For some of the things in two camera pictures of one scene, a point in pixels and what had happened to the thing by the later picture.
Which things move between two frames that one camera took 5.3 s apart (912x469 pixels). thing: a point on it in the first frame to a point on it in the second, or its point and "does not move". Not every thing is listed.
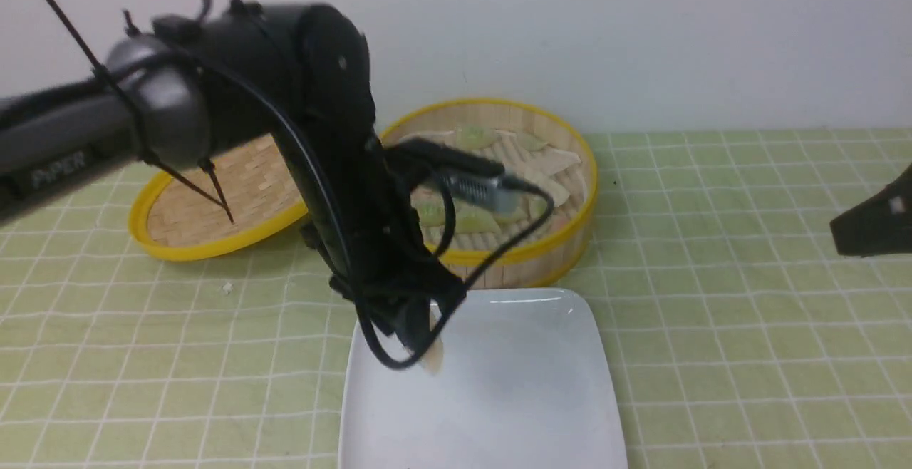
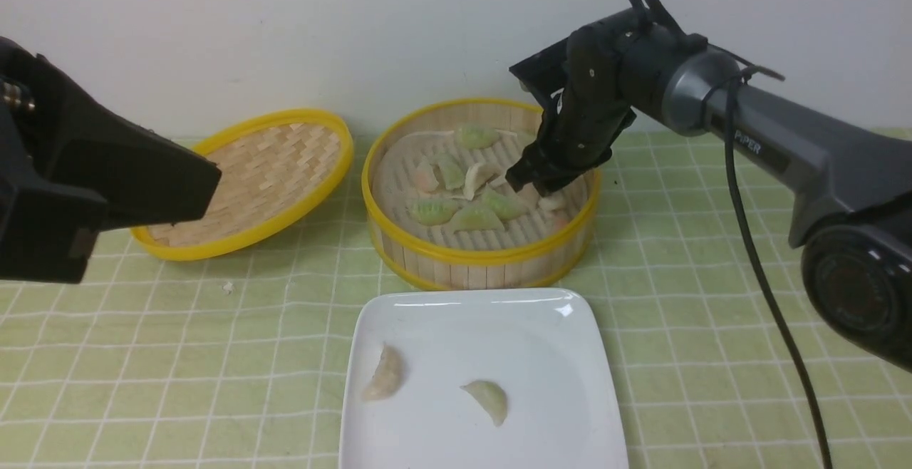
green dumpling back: (475, 137) does not move
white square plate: (526, 381) does not move
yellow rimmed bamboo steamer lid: (169, 222) does not move
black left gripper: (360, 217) to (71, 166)
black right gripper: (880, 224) to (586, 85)
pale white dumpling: (434, 358) to (387, 375)
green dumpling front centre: (474, 220) does not move
